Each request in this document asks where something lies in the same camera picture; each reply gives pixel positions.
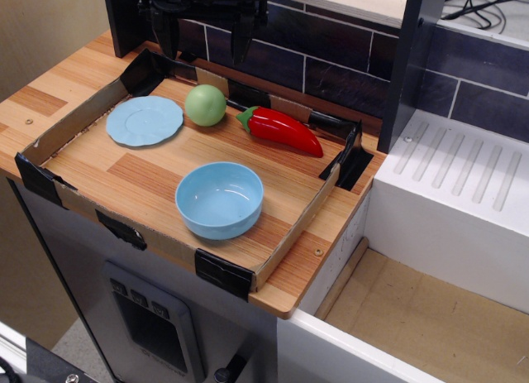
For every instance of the light blue bowl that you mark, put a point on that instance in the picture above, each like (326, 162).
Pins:
(220, 201)

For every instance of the green toy ball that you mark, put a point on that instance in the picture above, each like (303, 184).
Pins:
(205, 105)

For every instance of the black oven knob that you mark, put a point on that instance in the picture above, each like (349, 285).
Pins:
(231, 372)

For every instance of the grey toy oven front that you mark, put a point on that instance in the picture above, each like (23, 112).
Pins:
(150, 319)

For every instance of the light blue scalloped plate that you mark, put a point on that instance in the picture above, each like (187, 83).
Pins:
(144, 121)

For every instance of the dark grey vertical post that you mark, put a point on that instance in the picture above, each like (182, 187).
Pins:
(409, 66)

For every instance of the red toy chili pepper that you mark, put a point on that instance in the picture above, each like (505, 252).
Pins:
(272, 125)

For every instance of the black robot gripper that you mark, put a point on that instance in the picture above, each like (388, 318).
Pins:
(164, 15)

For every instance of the white toy sink unit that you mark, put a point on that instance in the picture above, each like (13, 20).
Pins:
(429, 283)

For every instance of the dark grey left post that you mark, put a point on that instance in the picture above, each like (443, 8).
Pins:
(129, 28)

